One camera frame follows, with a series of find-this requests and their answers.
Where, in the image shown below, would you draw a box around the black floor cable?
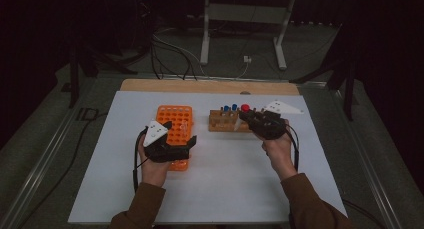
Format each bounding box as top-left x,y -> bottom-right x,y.
18,112 -> 109,229
342,198 -> 386,229

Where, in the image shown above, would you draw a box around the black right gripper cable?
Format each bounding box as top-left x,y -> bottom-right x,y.
284,123 -> 301,173

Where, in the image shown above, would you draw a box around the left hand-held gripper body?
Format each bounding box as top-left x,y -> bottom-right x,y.
142,120 -> 192,164

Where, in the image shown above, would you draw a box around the grey metal stand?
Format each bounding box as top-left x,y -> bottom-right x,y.
199,0 -> 298,72

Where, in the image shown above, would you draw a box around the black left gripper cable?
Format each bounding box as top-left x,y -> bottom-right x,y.
132,126 -> 150,194

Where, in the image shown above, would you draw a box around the person's right hand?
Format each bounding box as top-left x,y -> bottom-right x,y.
261,120 -> 299,182

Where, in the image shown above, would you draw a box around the orange plastic tube rack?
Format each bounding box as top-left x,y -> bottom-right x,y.
155,104 -> 195,172

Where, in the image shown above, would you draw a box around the red-capped centrifuge tube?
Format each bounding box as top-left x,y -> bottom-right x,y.
232,103 -> 252,132

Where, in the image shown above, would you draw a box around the wooden test tube rack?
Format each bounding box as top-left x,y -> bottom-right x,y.
208,108 -> 256,134

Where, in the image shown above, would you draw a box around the metal floor rail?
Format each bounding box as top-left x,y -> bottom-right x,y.
0,103 -> 83,229
329,88 -> 403,229

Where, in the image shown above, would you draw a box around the white plug with cable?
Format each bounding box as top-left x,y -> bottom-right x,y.
233,55 -> 253,80

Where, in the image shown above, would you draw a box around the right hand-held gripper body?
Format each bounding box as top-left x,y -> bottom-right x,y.
252,100 -> 305,141

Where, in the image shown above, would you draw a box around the bundle of floor cables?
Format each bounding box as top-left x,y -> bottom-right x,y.
149,30 -> 208,82

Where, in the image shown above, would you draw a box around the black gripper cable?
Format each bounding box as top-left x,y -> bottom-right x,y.
132,126 -> 150,194
284,123 -> 301,173

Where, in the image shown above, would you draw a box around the black stand legs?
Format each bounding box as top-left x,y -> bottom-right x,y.
66,22 -> 138,110
289,22 -> 357,122

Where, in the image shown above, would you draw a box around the person's left hand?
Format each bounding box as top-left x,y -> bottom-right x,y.
138,145 -> 173,189

